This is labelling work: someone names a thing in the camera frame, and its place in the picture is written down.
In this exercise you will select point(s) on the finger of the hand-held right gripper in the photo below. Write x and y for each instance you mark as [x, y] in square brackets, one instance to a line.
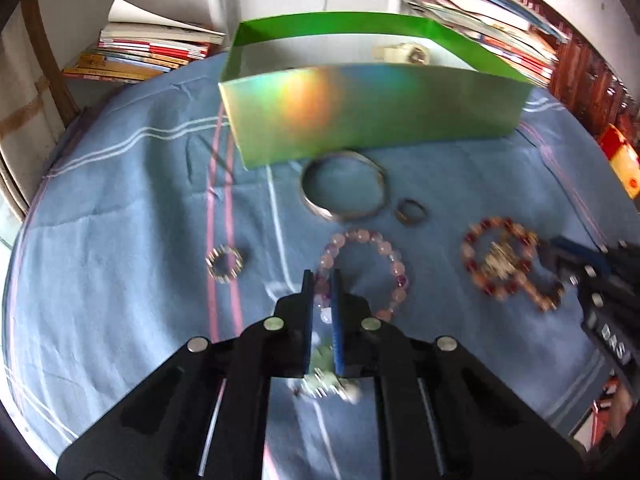
[592, 290]
[570, 249]

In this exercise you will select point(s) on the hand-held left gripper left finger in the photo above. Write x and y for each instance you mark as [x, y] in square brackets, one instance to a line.
[306, 320]

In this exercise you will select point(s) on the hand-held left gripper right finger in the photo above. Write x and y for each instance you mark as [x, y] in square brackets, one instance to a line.
[337, 320]

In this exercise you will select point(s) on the pale green pendant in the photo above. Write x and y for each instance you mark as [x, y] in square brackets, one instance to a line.
[322, 360]

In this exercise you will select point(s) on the silver bangle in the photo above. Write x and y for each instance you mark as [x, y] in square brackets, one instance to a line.
[325, 212]

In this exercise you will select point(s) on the green cardboard box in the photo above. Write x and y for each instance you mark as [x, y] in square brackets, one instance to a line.
[350, 110]

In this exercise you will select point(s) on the red and yellow bag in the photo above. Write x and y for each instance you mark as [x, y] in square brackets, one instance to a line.
[625, 165]

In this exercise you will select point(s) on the red-brown wooden chair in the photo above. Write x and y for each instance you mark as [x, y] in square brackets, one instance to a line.
[590, 75]

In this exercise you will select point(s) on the blue striped cloth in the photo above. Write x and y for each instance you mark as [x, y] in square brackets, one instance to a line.
[125, 260]

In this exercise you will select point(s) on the large pile of magazines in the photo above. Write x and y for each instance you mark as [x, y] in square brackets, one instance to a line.
[500, 25]

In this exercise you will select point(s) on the cream wrist watch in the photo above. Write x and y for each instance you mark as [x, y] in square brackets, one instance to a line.
[412, 53]

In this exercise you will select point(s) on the small stack of books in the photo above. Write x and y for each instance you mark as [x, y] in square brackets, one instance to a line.
[150, 50]

